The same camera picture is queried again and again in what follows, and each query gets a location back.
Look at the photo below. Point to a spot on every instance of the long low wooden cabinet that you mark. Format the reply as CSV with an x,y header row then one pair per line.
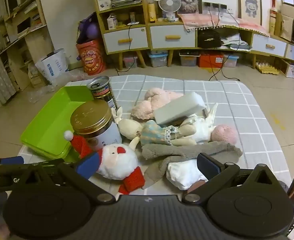
x,y
247,40

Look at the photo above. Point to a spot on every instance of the bunny doll blue dress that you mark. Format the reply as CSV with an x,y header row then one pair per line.
x,y
152,133

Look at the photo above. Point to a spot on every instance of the egg tray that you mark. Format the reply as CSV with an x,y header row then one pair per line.
x,y
267,68

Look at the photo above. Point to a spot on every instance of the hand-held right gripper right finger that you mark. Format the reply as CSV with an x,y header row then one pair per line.
x,y
207,165

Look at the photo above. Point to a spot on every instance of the grey checked blanket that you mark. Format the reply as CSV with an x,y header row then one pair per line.
x,y
224,100

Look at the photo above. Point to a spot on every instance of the framed animal picture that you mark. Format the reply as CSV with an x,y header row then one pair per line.
x,y
188,1

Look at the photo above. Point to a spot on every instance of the brown oval pad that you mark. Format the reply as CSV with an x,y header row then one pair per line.
x,y
197,186

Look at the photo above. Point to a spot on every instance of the pink knitted ball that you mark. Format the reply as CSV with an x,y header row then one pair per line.
x,y
224,133

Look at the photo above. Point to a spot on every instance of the red printed bucket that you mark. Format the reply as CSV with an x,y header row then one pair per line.
x,y
92,58

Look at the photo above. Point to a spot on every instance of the white printed box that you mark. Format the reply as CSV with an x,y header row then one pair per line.
x,y
292,70

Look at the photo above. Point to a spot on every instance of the small white desk fan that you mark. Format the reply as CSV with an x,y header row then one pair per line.
x,y
170,3

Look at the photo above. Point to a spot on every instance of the black box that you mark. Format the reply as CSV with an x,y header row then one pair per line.
x,y
209,38

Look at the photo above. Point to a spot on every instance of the santa plush toy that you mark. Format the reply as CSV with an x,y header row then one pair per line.
x,y
117,160

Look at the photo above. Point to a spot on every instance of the clear box pink contents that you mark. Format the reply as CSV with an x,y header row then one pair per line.
x,y
130,62

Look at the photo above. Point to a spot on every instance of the printed tin can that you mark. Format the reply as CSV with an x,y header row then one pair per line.
x,y
102,92

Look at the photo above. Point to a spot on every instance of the gold lid jar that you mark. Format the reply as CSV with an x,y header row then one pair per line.
x,y
94,118

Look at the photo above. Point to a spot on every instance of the white cloth bundle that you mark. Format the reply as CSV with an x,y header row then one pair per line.
x,y
184,176

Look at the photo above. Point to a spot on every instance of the white carton box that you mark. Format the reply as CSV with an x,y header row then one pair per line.
x,y
104,2

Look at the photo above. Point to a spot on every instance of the yellow canister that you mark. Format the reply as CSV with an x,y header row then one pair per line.
x,y
152,12

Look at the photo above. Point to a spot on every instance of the clear storage box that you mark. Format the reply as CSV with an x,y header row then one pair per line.
x,y
230,60
188,59

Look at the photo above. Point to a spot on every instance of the white sponge block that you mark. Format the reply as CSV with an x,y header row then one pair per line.
x,y
179,107

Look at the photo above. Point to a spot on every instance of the purple ball toy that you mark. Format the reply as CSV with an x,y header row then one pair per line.
x,y
92,28

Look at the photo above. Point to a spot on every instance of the clear box blue lid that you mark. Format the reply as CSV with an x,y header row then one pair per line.
x,y
158,59

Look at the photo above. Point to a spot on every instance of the wooden bookshelf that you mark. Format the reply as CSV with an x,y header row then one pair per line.
x,y
29,42

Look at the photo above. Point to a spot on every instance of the tall wooden shelf cabinet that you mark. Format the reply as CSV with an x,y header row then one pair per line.
x,y
142,17

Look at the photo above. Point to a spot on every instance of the orange storage box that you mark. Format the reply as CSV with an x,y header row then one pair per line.
x,y
210,60

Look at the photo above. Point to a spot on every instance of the pink plush rabbit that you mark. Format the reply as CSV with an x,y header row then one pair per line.
x,y
149,105

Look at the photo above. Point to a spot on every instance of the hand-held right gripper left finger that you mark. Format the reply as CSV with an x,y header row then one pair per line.
x,y
88,165

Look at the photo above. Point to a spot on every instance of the small milk carton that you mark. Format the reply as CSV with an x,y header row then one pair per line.
x,y
111,22

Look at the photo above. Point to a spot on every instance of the white cup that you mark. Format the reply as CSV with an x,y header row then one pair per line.
x,y
170,16

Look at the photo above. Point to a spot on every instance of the grey fleece cloth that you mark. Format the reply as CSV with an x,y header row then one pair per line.
x,y
187,150

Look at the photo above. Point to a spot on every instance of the green plastic bin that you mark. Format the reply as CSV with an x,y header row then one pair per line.
x,y
51,120

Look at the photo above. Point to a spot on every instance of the wall power strip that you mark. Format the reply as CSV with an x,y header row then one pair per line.
x,y
214,5

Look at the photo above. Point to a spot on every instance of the pink table runner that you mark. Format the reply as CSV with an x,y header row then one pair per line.
x,y
202,21

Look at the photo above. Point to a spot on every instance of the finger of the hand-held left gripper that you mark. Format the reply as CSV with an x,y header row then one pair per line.
x,y
11,160

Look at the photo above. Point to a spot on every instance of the cardboard boxes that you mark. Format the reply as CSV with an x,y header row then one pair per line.
x,y
284,15

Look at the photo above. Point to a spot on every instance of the framed cartoon picture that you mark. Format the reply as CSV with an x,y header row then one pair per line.
x,y
249,6

